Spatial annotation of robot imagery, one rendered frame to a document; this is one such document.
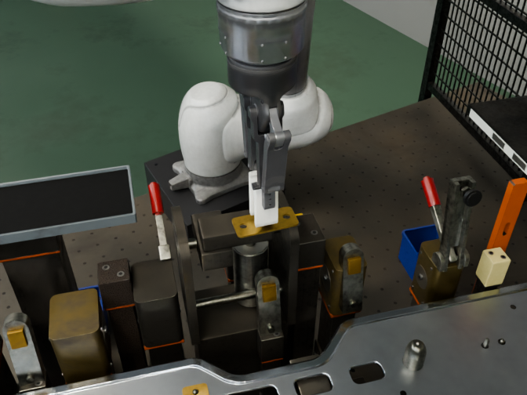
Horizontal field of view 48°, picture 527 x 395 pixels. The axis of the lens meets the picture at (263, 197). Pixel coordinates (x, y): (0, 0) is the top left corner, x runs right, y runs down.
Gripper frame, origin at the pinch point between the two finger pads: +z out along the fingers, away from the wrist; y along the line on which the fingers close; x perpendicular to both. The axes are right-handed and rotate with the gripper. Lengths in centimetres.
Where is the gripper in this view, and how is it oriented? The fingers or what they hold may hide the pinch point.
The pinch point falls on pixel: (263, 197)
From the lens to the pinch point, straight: 75.4
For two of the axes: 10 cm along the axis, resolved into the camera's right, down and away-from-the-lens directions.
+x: 9.6, -1.9, 2.2
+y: 2.9, 6.1, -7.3
